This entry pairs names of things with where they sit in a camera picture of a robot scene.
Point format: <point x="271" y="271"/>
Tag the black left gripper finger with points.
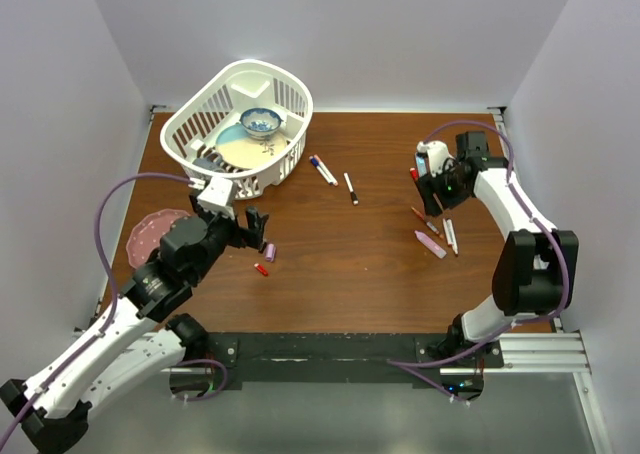
<point x="256" y="223"/>
<point x="257" y="243"/>

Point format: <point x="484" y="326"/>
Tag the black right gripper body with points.
<point x="446" y="188"/>

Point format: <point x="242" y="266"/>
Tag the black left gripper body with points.
<point x="224" y="232"/>

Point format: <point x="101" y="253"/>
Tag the purple highlighter cap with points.
<point x="270" y="252"/>

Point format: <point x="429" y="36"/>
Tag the light blue capped marker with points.
<point x="421" y="165"/>

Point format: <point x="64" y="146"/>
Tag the red ink gel pen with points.
<point x="428" y="223"/>

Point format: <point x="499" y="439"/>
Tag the red cap white marker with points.
<point x="450" y="235"/>

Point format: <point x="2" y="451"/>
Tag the purple highlighter marker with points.
<point x="430" y="244"/>

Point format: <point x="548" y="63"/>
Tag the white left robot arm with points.
<point x="140" y="335"/>

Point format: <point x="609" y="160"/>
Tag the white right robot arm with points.
<point x="534" y="275"/>

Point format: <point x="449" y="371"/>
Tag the pink dotted plate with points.
<point x="145" y="236"/>

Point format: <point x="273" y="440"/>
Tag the cream and blue plate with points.
<point x="240" y="150"/>

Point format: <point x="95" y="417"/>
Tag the blue patterned bowl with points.
<point x="260" y="123"/>

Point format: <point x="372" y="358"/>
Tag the white plastic basket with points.
<point x="207" y="138"/>

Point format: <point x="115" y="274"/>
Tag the black capped white marker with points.
<point x="353" y="195"/>

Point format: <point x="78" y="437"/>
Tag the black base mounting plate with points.
<point x="320" y="357"/>

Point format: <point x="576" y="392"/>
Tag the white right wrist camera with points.
<point x="436" y="154"/>

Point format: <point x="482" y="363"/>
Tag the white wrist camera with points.
<point x="215" y="196"/>
<point x="436" y="154"/>

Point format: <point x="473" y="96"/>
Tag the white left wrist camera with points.
<point x="215" y="196"/>

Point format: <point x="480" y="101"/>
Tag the aluminium frame rail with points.
<point x="559" y="352"/>

